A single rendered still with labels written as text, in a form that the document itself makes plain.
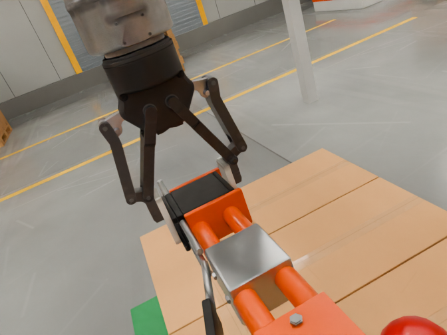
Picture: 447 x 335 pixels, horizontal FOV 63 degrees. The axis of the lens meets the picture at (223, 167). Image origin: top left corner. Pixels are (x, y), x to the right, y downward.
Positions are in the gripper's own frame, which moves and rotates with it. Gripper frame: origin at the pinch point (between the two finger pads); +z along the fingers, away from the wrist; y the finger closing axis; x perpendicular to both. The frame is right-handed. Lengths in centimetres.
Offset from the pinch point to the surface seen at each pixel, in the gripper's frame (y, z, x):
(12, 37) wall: -144, -45, 939
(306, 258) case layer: 31, 66, 48
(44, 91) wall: -139, 84, 926
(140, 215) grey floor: -23, 119, 225
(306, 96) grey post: 178, 112, 289
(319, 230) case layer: 43, 66, 56
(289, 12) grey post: 178, 26, 287
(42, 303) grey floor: -99, 119, 175
